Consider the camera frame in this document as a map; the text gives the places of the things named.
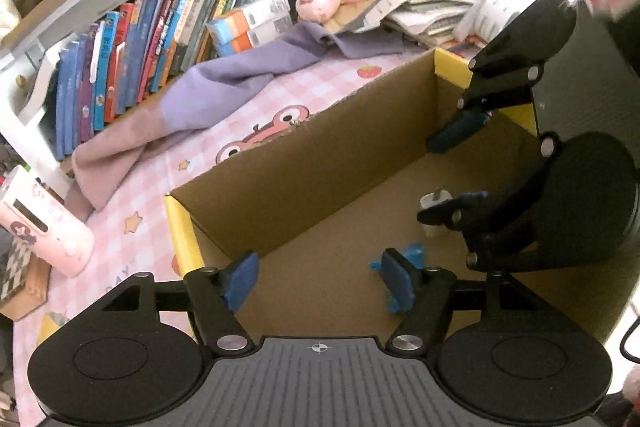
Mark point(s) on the blue smiling face toy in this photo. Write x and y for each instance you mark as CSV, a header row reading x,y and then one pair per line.
x,y
414,253

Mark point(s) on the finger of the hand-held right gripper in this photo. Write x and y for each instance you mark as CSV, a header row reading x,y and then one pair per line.
x,y
452,212
457,133

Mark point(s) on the white charger plug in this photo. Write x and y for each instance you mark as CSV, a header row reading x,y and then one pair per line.
x,y
434,202

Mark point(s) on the pink pig plush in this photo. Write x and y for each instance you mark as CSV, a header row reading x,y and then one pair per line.
x,y
317,2

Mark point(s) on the row of colourful children's books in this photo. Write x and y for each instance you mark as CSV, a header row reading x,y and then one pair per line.
x,y
140,47

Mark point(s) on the pink checked printed sheet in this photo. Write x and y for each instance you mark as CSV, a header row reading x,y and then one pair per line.
x,y
125,217

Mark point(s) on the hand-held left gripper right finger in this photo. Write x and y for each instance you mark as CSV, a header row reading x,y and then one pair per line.
x,y
397,277

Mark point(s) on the purple cloth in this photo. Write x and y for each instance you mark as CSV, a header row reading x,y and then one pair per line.
x,y
225,72

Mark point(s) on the orange and blue carton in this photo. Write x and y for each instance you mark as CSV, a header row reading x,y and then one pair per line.
x,y
250,14
260,38

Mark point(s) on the pink cartoon tumbler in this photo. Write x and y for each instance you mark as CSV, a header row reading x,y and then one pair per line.
x,y
45,227

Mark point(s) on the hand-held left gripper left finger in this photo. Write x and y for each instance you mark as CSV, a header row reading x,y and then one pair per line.
x,y
242,279

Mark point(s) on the yellow-edged cardboard box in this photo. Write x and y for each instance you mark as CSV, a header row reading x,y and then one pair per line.
x,y
310,167

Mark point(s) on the pile of loose papers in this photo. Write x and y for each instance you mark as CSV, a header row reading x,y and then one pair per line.
x,y
435,14

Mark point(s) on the checkered wooden box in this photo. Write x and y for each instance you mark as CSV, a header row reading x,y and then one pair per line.
x,y
22,282

